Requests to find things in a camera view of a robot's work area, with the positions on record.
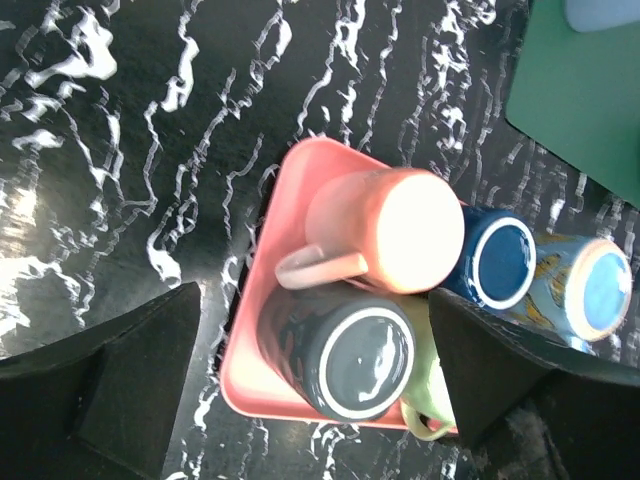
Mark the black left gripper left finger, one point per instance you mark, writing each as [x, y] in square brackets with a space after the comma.
[100, 404]

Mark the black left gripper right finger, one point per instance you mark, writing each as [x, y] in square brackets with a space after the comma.
[528, 407]

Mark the light green mug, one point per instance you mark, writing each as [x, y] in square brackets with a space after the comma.
[425, 404]

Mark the light blue butterfly mug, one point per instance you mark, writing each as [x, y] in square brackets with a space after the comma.
[581, 289]

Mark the peach pink mug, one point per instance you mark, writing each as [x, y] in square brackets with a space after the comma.
[396, 229]

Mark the dark blue mug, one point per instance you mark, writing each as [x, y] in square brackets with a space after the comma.
[497, 262]

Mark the purple grey mug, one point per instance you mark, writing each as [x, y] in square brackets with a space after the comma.
[346, 351]

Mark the pink plastic tray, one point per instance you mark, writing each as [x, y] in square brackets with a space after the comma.
[249, 385]

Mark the dark green mat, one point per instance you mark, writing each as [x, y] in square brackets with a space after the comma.
[577, 95]

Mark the light blue plastic cup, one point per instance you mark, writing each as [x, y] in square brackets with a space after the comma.
[586, 16]

